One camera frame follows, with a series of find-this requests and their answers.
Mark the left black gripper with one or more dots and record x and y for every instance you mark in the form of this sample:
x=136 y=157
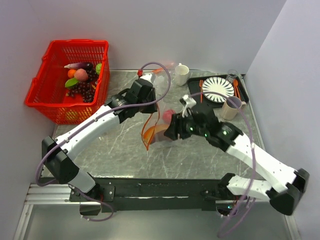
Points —
x=153 y=108

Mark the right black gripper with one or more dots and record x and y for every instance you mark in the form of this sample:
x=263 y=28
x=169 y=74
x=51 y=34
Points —
x=172 y=131

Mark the orange plastic spoon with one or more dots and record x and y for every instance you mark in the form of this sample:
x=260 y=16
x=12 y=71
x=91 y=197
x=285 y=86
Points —
x=236 y=88

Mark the clear drinking glass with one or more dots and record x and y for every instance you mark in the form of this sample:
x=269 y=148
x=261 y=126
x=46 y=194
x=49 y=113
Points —
x=231 y=75

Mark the purple eggplant toy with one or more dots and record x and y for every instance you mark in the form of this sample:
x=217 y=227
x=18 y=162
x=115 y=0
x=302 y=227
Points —
x=79 y=65

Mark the white mug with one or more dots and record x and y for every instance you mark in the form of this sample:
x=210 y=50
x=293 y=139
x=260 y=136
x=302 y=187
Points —
x=181 y=74

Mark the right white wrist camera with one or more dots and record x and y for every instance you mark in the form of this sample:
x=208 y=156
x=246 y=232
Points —
x=188 y=103

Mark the clear zip bag orange zipper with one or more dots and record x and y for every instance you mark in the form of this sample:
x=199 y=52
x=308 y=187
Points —
x=156 y=119

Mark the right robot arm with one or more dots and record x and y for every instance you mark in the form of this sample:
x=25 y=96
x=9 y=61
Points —
x=282 y=186

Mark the small orange fruit toy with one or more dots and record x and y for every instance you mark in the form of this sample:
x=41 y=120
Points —
x=71 y=73

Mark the green leaf toy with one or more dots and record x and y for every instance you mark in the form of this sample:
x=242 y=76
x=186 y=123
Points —
x=71 y=82

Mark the red plastic basket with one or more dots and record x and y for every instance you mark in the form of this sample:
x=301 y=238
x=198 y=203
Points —
x=47 y=92

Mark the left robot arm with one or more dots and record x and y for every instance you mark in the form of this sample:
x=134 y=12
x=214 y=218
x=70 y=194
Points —
x=59 y=153

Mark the pink peach toy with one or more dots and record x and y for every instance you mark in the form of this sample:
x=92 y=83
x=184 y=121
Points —
x=81 y=75

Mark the beige mug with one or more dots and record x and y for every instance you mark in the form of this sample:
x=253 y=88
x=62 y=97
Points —
x=230 y=107

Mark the purple grapes toy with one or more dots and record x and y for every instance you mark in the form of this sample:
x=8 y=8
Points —
x=85 y=89

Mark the red apple toy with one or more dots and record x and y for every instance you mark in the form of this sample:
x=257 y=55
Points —
x=167 y=116

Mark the orange plastic fork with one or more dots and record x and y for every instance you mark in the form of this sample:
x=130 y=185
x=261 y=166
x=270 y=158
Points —
x=201 y=90

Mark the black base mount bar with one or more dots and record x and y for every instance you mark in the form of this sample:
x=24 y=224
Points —
x=147 y=194

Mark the green lime toy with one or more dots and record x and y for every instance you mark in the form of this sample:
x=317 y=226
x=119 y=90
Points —
x=98 y=68

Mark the orange papaya slice toy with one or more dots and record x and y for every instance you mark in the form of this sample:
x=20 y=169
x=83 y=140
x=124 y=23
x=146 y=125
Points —
x=155 y=134

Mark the aluminium rail frame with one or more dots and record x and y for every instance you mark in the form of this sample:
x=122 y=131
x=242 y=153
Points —
x=48 y=214

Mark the striped white plate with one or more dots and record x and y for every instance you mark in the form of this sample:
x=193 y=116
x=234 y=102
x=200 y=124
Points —
x=213 y=87

